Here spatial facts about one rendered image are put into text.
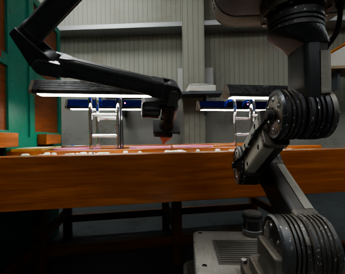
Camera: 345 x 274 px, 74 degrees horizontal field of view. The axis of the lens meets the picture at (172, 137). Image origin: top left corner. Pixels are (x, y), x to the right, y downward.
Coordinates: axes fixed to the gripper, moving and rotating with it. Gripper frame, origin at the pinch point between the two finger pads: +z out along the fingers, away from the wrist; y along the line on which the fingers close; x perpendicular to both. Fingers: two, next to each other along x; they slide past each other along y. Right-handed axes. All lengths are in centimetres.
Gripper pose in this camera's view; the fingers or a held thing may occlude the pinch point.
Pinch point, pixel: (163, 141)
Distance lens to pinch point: 94.5
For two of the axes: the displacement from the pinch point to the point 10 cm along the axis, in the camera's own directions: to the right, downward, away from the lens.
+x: 0.9, 7.5, -6.5
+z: -1.5, 6.6, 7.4
